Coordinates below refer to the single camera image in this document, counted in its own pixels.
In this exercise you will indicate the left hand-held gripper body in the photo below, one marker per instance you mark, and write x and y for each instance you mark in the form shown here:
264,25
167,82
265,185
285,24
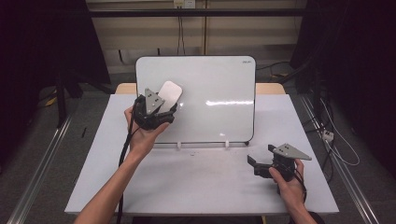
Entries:
149,109

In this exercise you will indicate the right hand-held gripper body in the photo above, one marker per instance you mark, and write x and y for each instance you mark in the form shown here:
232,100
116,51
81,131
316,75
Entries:
285,160

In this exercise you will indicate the white whiteboard eraser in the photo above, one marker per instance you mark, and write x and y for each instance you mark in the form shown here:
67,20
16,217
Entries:
170,95

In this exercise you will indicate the white whiteboard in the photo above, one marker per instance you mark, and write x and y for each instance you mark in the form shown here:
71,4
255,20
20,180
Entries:
211,109

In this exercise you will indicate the person's left hand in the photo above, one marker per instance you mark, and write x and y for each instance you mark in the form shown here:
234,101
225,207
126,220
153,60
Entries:
143,137

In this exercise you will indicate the person's right hand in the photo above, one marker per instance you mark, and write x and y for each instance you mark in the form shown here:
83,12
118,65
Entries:
288,191

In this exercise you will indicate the white whiteboard support clip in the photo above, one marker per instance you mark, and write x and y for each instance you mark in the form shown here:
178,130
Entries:
179,144
227,144

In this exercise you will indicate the black marker pen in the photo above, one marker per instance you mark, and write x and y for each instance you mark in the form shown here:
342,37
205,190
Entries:
83,132

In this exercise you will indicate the black metal stand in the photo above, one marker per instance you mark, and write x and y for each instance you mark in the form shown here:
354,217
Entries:
61,102

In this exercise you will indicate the black horizontal metal bar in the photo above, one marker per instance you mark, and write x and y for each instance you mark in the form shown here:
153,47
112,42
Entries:
193,12

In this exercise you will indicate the black curtain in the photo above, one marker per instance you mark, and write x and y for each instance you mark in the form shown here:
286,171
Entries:
351,62
40,62

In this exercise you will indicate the aluminium floor rail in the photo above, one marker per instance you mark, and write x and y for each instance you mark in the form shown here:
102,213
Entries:
342,174
39,174

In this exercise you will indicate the white wall socket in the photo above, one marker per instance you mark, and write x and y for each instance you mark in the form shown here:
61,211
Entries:
184,3

